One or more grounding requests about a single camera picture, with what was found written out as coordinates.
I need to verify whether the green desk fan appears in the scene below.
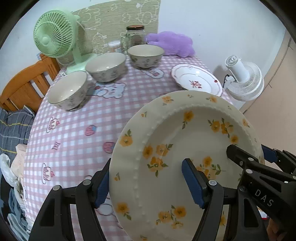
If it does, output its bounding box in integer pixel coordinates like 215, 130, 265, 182
33, 9, 97, 74

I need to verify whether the cotton swab container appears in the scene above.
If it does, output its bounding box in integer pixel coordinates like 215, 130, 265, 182
108, 40, 122, 53

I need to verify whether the peach cloth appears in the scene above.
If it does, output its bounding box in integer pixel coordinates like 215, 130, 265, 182
11, 144, 27, 179

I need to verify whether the blue clothes pile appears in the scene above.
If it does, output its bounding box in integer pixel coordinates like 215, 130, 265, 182
1, 182, 31, 240

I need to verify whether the glass jar with lid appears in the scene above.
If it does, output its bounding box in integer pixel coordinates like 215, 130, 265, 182
120, 25, 147, 53

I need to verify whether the pink checkered tablecloth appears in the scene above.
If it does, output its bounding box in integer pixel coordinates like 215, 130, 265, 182
21, 54, 234, 241

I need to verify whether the wooden bed headboard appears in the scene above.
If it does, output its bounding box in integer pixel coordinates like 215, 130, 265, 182
1, 54, 60, 112

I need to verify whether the green patterned wall mat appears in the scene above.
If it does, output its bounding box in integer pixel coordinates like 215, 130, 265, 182
55, 0, 162, 67

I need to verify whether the round yellow floral plate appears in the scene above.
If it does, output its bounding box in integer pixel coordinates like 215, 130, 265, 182
109, 90, 264, 240

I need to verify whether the white plastic bag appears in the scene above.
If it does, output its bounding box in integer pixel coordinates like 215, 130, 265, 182
0, 154, 18, 187

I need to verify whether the floral ceramic bowl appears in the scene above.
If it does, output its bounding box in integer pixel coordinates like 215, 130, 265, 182
85, 52, 126, 82
127, 44, 165, 69
48, 71, 88, 110

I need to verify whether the purple plush toy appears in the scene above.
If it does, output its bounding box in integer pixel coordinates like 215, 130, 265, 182
146, 31, 195, 58

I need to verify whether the grey plaid pillow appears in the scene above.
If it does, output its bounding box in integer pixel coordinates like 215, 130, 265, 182
0, 105, 36, 160

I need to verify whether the white clip fan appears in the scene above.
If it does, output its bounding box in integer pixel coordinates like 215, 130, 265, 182
223, 55, 264, 102

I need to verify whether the red floral white plate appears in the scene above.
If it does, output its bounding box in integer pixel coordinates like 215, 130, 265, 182
171, 64, 223, 97

